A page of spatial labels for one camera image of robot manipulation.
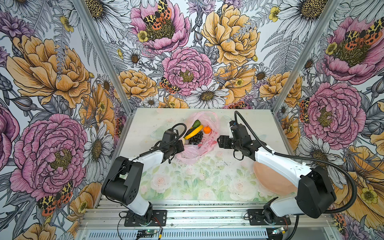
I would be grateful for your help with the aluminium right corner post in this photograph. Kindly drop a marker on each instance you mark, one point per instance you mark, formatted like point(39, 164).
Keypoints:
point(322, 24)

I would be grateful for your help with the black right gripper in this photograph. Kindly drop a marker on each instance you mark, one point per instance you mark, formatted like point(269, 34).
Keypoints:
point(224, 140)

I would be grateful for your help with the aluminium left corner post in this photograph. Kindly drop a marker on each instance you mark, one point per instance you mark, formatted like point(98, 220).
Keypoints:
point(95, 37)

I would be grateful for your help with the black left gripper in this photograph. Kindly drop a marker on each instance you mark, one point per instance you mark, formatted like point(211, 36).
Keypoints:
point(180, 147)

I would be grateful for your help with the pink round plate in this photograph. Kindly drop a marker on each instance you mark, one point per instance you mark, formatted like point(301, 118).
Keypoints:
point(273, 178)

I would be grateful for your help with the yellow fake banana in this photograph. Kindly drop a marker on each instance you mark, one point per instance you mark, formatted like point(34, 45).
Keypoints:
point(193, 132)

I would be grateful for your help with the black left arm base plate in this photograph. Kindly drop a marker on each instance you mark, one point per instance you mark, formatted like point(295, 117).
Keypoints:
point(153, 218)

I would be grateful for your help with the green circuit board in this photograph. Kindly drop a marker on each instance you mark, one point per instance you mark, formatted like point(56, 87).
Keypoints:
point(148, 234)

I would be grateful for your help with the orange fake orange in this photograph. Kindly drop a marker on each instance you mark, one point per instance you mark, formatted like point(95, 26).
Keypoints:
point(207, 130)

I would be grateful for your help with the aluminium front rail frame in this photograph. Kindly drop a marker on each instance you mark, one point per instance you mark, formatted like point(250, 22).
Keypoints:
point(201, 220)

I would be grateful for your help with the dark green fake avocado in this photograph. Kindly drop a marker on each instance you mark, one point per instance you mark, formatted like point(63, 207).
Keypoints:
point(196, 124)

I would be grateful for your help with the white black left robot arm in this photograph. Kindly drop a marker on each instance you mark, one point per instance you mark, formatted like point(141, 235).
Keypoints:
point(122, 183)

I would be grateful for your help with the aluminium corner post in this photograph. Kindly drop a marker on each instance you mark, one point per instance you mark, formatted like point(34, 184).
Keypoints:
point(322, 24)
point(95, 37)

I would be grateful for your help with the dark fake grape bunch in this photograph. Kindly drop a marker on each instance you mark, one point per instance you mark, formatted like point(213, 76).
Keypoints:
point(196, 139)

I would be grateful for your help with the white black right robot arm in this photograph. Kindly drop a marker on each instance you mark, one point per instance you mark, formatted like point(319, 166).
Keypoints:
point(315, 193)

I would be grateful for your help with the pink printed plastic bag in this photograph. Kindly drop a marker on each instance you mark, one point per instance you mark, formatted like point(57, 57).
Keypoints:
point(193, 153)

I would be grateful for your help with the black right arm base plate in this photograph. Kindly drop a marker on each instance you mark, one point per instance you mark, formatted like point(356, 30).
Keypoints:
point(261, 217)

